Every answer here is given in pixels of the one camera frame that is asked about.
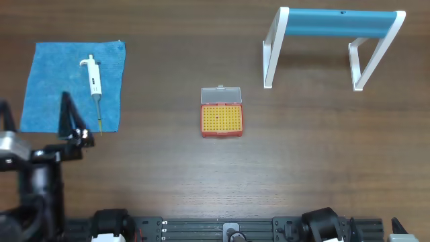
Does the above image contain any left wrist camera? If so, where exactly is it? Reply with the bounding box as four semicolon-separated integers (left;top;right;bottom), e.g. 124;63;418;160
0;130;33;162

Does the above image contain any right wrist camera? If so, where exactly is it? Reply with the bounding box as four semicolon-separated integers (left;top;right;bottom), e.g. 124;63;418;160
387;233;421;242

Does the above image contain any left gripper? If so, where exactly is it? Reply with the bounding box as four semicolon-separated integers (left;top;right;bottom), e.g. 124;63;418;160
0;91;95;172

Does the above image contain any mounting rail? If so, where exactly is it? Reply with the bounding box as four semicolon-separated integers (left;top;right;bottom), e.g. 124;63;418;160
63;216;384;242

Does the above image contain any white pipette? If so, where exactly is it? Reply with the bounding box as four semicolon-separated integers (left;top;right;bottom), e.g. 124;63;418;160
79;54;103;136

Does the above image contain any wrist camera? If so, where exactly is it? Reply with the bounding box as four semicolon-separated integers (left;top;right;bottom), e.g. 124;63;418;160
0;130;33;162
387;233;421;242

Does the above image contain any white and blue stand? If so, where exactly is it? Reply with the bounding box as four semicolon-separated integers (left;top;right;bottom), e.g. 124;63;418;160
262;6;407;92

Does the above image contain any blue cloth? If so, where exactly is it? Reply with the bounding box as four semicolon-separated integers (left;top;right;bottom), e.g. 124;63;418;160
19;40;127;134

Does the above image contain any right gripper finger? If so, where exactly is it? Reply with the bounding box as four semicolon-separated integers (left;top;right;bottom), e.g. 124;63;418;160
391;217;409;235
349;217;363;242

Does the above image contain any red and yellow tip box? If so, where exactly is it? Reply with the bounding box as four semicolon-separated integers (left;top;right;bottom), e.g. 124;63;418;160
200;84;244;138

